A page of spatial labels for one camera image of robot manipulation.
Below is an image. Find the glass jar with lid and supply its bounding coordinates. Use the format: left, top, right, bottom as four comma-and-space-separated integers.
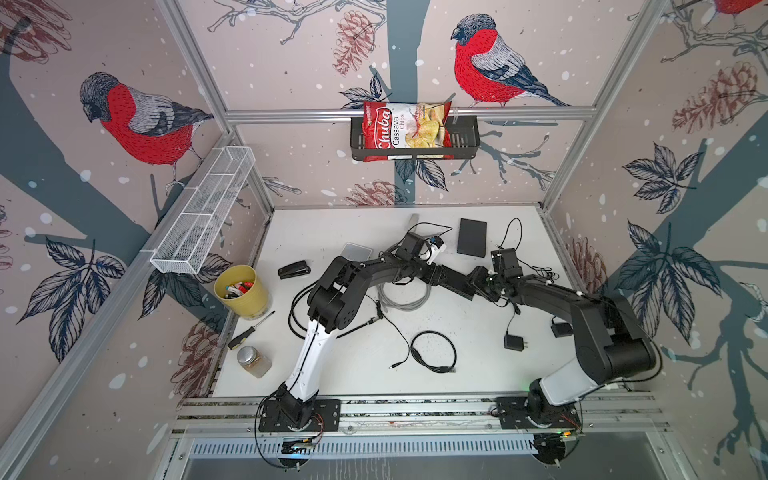
236, 345, 272, 378

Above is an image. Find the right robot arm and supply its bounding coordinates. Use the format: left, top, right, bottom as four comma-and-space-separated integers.
468, 249, 662, 427

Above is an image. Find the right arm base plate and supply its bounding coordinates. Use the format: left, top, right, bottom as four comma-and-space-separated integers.
490, 396, 582, 430

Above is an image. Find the white small network switch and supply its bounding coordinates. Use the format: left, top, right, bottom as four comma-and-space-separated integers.
341, 242, 373, 262

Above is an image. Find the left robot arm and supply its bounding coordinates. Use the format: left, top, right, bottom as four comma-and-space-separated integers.
273, 232, 444, 428

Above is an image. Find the white mesh wall shelf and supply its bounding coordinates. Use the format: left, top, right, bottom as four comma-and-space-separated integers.
150, 146, 255, 275

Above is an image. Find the black handled screwdriver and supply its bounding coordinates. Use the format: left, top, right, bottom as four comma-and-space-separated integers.
227, 310, 276, 350

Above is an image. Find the black stapler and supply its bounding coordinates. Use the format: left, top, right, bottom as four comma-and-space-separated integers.
277, 260, 311, 280

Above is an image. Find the right black power adapter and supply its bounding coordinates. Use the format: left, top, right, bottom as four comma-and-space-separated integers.
503, 304, 526, 352

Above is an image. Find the yellow cup with markers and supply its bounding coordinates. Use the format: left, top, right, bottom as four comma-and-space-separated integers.
214, 265, 271, 319

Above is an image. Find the ribbed black network switch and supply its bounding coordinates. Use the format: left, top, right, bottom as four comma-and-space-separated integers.
438, 268, 475, 300

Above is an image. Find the black wire wall basket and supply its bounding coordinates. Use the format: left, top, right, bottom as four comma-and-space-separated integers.
350, 116, 480, 161

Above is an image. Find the black coiled short cable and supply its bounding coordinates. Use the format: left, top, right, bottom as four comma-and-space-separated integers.
409, 330, 458, 375

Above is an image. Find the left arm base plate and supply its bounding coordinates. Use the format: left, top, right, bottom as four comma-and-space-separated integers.
257, 394, 341, 433

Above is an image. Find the grey coiled ethernet cable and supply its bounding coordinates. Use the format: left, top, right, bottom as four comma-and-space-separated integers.
374, 278, 433, 313

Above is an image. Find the red chips bag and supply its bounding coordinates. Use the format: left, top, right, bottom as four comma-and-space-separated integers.
356, 101, 453, 159

